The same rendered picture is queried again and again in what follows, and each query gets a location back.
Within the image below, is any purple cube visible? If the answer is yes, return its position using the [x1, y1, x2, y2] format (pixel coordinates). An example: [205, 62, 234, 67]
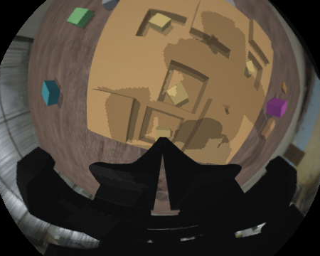
[266, 97, 287, 117]

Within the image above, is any light green flat block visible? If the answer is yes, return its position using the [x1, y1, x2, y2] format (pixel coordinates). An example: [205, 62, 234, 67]
[67, 8, 94, 28]

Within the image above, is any tan puzzle board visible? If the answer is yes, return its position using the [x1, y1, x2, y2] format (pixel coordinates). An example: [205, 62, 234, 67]
[86, 0, 274, 165]

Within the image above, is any teal block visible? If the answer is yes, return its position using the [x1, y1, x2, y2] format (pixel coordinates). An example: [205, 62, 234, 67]
[41, 80, 60, 106]

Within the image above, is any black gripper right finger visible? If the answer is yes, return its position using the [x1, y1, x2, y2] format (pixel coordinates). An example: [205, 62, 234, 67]
[163, 137, 242, 210]

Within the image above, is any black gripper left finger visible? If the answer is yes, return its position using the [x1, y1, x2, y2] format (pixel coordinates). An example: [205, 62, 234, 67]
[89, 137, 164, 210]

